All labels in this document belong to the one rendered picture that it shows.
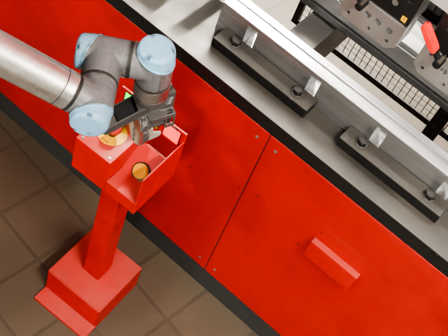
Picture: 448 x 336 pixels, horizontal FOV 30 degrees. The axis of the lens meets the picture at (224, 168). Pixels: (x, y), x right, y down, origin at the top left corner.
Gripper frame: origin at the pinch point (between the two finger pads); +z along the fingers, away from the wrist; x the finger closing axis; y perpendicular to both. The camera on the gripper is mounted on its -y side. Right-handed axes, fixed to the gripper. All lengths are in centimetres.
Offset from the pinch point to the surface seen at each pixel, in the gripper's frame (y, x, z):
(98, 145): -6.5, 5.2, 6.8
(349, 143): 47, -18, -1
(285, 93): 39.2, -0.5, -0.9
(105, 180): -6.7, -0.9, 13.7
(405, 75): 74, -4, 3
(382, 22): 51, -7, -33
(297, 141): 36.9, -12.5, 1.3
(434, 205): 59, -40, -1
